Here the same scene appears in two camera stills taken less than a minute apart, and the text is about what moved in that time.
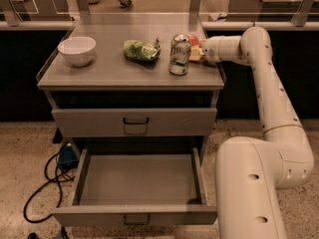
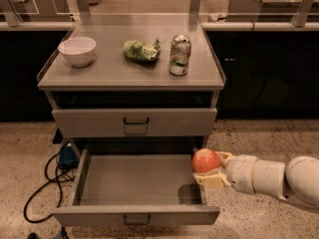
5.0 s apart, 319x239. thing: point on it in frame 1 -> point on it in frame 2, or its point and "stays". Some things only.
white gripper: (210, 50) -> (240, 173)
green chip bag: (142, 51) stays
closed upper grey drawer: (135, 121) stays
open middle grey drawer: (128, 186) stays
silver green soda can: (179, 54) stays
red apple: (193, 40) -> (204, 160)
